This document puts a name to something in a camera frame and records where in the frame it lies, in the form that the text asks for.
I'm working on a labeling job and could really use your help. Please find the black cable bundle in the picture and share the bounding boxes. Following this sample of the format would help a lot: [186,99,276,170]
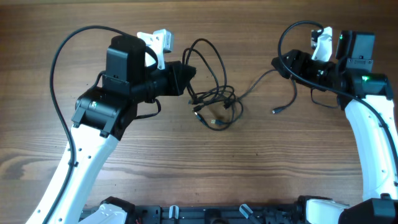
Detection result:
[181,37,244,132]

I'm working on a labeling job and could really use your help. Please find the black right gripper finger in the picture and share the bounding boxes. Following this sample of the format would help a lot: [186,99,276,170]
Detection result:
[278,49,303,62]
[271,58,299,80]

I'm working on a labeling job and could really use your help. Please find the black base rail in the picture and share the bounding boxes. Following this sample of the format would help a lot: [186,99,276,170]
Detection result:
[132,204,305,224]

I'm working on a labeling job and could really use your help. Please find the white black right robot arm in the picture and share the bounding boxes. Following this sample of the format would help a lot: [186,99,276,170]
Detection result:
[271,27,397,223]

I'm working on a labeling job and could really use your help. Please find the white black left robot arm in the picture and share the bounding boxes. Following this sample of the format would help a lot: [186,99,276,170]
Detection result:
[28,35,197,223]

